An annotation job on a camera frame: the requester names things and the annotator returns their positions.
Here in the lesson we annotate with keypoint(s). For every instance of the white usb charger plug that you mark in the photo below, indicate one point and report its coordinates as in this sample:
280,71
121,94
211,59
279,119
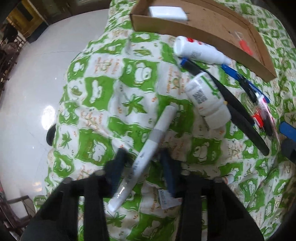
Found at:
171,13

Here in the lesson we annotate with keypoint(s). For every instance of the black clear gel pen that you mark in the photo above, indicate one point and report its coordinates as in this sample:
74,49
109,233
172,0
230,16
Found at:
269,121

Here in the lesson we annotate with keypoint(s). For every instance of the white pill bottle green label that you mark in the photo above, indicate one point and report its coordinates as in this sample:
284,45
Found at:
208,100

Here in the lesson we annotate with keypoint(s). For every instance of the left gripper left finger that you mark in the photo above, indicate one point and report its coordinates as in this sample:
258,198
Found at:
113,170

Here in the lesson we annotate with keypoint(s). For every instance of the blue marker pen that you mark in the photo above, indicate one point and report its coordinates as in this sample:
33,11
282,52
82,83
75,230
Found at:
250,89

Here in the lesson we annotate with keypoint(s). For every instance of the red cap clear pen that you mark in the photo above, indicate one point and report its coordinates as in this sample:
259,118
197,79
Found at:
260,114

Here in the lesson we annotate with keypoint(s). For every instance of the seated people at table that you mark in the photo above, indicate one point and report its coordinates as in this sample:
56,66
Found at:
11,45

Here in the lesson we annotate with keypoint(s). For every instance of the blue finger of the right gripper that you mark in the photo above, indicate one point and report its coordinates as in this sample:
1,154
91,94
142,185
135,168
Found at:
287,130

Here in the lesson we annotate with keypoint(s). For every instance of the black stick gold end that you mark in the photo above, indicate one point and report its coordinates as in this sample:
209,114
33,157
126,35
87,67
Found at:
242,119

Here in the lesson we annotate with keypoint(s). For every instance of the white spray bottle red label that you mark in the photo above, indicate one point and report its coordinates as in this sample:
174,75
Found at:
196,50

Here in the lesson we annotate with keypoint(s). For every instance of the brown cardboard tray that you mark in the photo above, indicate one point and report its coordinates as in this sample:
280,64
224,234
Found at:
212,23

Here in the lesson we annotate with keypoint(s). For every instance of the white grey marker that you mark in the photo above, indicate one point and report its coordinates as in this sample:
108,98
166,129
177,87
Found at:
143,158

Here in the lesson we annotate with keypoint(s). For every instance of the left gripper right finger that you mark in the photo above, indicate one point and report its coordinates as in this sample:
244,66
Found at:
172,173

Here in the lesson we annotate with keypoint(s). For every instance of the black marker blue end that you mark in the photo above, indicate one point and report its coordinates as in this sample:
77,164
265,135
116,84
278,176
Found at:
195,69

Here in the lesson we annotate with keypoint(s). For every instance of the red number candle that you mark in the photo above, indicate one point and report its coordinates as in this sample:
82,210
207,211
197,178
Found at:
242,42

